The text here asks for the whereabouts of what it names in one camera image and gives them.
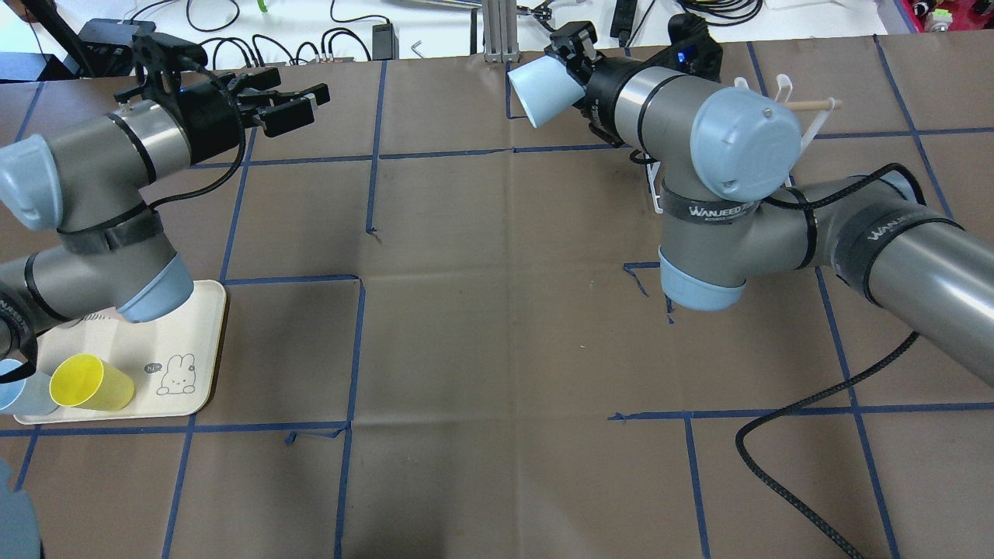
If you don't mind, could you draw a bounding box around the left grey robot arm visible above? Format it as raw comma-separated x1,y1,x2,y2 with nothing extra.
1,33,331,384

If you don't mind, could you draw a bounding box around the light blue cup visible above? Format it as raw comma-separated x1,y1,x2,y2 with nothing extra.
509,54,585,128
1,373,59,416

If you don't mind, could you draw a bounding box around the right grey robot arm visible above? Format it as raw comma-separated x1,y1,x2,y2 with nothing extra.
544,14,993,384

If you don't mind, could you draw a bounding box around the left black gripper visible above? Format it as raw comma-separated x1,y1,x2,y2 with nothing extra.
114,33,331,164

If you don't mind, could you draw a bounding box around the cream plastic tray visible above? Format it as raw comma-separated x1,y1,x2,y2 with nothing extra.
2,280,228,425

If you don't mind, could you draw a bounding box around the white wire cup rack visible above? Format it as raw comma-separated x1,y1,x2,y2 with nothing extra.
634,73,830,225

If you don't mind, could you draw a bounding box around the aluminium frame post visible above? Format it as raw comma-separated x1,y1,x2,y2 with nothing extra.
481,0,520,63

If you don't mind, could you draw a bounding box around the yellow plastic cup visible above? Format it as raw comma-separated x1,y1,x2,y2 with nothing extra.
49,354,136,411

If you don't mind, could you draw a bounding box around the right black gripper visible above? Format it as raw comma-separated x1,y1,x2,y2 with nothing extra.
544,16,723,148

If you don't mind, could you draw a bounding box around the black power adapter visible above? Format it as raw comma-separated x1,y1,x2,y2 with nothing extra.
370,23,400,61

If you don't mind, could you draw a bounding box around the wooden rack dowel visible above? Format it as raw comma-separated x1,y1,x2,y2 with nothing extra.
784,98,844,111

